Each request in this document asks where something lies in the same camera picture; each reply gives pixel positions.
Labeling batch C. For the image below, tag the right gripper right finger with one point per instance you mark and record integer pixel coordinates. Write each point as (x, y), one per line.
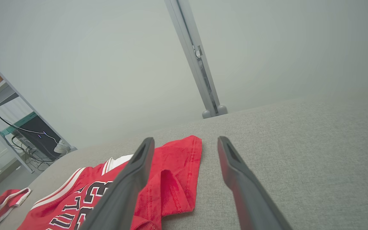
(248, 198)

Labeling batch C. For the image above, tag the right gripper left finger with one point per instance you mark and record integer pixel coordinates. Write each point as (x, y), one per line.
(123, 191)

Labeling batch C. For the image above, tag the red basketball jersey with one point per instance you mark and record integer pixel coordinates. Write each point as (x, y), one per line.
(171, 179)

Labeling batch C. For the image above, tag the red shorts white trim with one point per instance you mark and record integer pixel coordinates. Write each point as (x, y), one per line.
(2, 201)

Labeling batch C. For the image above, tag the white sneaker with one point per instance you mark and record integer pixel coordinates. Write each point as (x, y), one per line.
(62, 147)

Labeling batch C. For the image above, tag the black computer tower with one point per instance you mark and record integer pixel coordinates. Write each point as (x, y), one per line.
(40, 134)

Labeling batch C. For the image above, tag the grey partition post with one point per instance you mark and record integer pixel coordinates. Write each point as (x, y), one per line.
(196, 64)

